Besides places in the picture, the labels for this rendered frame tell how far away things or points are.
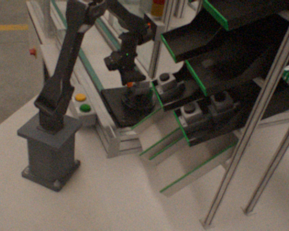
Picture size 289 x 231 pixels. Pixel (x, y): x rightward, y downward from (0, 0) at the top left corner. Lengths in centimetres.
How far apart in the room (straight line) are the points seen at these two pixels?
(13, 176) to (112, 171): 33
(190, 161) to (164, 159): 10
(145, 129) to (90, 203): 31
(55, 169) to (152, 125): 35
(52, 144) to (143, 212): 36
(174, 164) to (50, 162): 38
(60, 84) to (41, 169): 30
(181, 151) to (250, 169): 42
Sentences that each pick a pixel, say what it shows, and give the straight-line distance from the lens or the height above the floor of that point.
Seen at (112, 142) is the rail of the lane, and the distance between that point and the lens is 120.
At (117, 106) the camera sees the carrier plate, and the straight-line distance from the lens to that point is 132.
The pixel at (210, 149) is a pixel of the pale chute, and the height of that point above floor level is 112.
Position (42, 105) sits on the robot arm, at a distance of 102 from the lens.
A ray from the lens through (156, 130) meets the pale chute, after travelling 113.
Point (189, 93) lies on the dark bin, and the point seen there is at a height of 123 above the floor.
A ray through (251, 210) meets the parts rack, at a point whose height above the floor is 87.
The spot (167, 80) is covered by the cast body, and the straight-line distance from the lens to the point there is 97.
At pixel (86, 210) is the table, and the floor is 86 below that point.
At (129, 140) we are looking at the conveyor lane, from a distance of 123.
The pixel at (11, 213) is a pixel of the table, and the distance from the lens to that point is 112.
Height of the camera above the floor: 176
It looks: 37 degrees down
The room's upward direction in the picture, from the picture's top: 11 degrees clockwise
